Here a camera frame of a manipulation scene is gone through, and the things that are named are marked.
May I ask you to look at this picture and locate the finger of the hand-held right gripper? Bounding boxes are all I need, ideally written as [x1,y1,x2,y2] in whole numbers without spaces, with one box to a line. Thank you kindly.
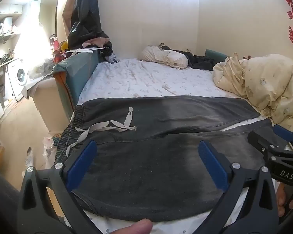
[273,124,293,152]
[247,130,277,153]

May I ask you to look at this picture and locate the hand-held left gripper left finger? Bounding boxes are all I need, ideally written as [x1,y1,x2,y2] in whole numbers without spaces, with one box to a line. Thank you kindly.
[16,140,105,234]

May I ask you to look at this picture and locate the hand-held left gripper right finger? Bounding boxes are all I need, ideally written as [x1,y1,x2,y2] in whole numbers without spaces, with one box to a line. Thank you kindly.
[198,141,280,234]

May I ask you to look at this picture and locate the dark grey pants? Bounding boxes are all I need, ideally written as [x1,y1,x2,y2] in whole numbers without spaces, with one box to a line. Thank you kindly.
[54,96,275,222]

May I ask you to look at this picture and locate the person's right hand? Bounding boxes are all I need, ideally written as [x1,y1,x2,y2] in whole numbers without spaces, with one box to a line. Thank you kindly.
[276,183,293,218]

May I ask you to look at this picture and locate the person's left hand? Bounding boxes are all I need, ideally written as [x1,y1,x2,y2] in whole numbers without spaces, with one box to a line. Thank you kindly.
[105,219,153,234]

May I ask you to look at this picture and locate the cream duvet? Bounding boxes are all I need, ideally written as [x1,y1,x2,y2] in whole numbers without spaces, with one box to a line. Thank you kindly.
[212,53,293,127]

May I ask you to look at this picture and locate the teal padded bed board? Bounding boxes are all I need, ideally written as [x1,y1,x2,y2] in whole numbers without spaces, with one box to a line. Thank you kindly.
[52,51,99,117]

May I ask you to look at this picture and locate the person's dark clothing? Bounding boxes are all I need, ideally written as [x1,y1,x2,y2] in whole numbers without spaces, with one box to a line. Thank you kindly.
[0,168,22,234]

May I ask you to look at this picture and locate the dark clothes pile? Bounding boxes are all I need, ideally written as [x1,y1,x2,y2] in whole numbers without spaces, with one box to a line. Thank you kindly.
[160,45,229,71]

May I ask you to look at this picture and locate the white washing machine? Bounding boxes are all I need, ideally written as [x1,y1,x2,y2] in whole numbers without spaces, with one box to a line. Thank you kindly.
[7,58,30,101]

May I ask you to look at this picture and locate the bed with white floral sheet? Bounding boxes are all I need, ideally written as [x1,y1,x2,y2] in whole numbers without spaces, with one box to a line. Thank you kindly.
[63,58,293,234]

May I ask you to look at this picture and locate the colourful clutter pile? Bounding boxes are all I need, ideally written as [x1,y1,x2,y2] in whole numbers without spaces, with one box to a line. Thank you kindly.
[49,34,72,65]

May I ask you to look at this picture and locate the white patterned pillow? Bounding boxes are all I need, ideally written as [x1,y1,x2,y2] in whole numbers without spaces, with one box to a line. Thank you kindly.
[142,45,189,69]

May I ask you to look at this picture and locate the white water heater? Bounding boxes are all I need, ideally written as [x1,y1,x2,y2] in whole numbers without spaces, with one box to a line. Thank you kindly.
[0,17,14,39]

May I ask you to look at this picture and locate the white wall cabinet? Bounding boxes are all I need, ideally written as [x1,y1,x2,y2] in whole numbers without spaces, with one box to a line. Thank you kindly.
[0,4,23,15]

